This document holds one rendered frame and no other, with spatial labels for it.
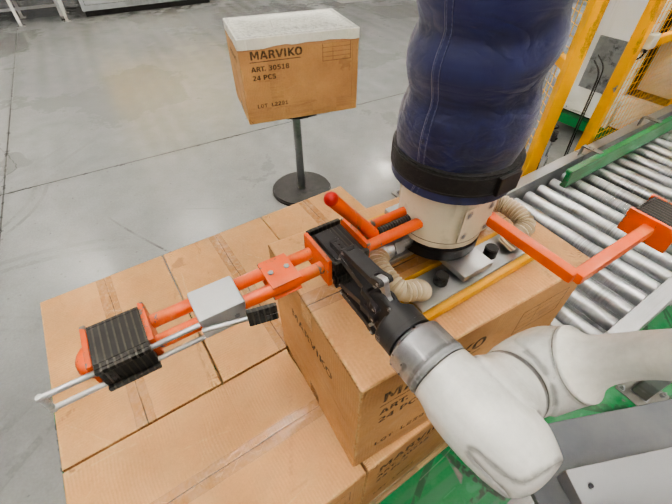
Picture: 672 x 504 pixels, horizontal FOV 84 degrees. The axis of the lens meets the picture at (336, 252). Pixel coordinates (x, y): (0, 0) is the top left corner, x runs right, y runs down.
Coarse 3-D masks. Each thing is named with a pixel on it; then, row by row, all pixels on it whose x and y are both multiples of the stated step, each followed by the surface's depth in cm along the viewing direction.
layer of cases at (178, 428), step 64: (192, 256) 138; (256, 256) 138; (64, 320) 118; (128, 384) 103; (192, 384) 103; (256, 384) 103; (64, 448) 92; (128, 448) 92; (192, 448) 92; (256, 448) 92; (320, 448) 92; (384, 448) 92
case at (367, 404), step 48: (288, 240) 86; (336, 288) 76; (528, 288) 76; (288, 336) 104; (336, 336) 68; (480, 336) 74; (336, 384) 74; (384, 384) 63; (336, 432) 91; (384, 432) 83
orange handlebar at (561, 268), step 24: (384, 216) 70; (384, 240) 66; (528, 240) 65; (624, 240) 65; (264, 264) 61; (288, 264) 61; (312, 264) 62; (552, 264) 62; (600, 264) 62; (240, 288) 59; (264, 288) 58; (288, 288) 59; (168, 312) 55
